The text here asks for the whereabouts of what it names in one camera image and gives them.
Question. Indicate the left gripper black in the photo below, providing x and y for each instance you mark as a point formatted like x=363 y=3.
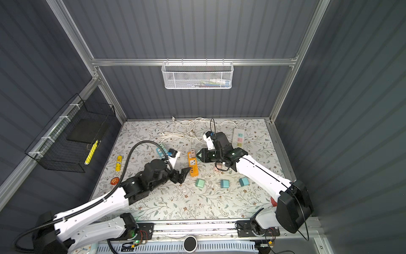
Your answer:
x=175 y=178

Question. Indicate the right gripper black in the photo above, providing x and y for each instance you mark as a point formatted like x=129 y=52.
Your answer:
x=204 y=153

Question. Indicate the white power strip pastel sockets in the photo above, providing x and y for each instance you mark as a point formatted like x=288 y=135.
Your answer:
x=238 y=138

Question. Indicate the blue power strip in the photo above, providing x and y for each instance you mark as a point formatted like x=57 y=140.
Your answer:
x=162 y=151

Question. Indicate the orange power strip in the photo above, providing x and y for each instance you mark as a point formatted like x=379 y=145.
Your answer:
x=193 y=165

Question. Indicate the teal plug adapter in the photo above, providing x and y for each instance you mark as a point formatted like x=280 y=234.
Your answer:
x=225 y=183
x=244 y=182
x=200 y=183

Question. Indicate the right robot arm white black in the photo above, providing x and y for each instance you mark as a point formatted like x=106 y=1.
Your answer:
x=294 y=205

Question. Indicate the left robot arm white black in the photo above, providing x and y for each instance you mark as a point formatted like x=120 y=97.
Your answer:
x=66 y=231

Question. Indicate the yellow tube on mat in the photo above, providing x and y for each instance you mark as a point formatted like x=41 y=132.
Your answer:
x=118 y=163

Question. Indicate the red round badge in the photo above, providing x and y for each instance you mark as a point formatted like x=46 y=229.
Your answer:
x=114 y=181

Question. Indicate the floral table mat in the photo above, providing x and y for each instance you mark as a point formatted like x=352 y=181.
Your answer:
x=137 y=142

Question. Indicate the yellow marker in basket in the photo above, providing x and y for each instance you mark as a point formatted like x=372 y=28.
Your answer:
x=91 y=153

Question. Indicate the red pen cup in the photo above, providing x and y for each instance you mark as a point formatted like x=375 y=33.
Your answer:
x=273 y=202

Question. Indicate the black round speaker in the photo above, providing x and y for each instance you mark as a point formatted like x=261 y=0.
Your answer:
x=190 y=244

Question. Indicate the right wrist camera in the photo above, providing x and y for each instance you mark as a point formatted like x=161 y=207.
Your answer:
x=208 y=139

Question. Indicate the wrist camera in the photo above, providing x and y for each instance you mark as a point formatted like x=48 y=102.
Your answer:
x=173 y=155
x=208 y=139

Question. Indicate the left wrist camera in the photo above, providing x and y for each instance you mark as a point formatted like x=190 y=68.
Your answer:
x=173 y=155

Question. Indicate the white wire basket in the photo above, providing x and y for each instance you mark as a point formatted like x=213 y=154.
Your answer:
x=197 y=76

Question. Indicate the black wire basket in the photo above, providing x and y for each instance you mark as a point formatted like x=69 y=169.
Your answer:
x=65 y=146

